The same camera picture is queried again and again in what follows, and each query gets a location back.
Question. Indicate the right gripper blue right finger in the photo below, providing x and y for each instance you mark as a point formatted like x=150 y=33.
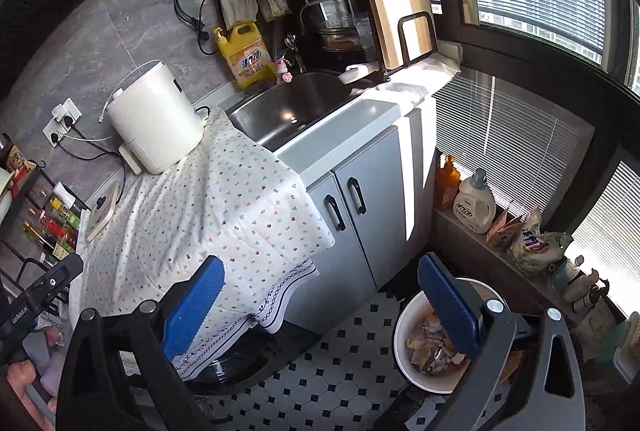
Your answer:
x=455 y=302

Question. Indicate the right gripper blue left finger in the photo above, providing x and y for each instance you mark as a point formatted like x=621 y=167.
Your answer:
x=186 y=305

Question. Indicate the white trash bucket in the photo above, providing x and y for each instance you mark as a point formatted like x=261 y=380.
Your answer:
x=423 y=352

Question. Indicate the person's left hand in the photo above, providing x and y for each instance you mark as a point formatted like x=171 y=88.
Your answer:
x=21 y=377

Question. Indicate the red cap oil bottle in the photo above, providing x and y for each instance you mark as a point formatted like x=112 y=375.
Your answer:
x=62 y=232

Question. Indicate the detergent refill pouch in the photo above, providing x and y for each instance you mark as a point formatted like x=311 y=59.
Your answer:
x=533 y=250

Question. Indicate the yellow cap green label bottle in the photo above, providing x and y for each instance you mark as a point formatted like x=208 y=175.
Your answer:
x=56 y=207

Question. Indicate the white laundry detergent bottle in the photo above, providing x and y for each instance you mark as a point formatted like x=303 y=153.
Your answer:
x=475 y=206

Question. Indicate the cream induction cooktop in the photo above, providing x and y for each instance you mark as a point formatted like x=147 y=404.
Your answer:
x=103 y=212

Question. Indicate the white floral tablecloth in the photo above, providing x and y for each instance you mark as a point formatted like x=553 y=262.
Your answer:
x=230 y=198

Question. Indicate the orange bottle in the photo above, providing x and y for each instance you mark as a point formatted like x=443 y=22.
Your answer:
x=447 y=181

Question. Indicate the grey cabinet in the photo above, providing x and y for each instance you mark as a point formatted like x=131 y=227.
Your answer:
x=370 y=169

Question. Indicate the cream air fryer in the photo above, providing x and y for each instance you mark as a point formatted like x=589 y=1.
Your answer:
x=157 y=123

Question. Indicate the stainless steel sink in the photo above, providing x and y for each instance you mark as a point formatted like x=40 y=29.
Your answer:
x=276 y=116

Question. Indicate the yellow detergent jug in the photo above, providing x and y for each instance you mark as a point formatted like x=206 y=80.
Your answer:
x=246 y=54

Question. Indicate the wall power socket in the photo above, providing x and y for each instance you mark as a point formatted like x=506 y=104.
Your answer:
x=63 y=116

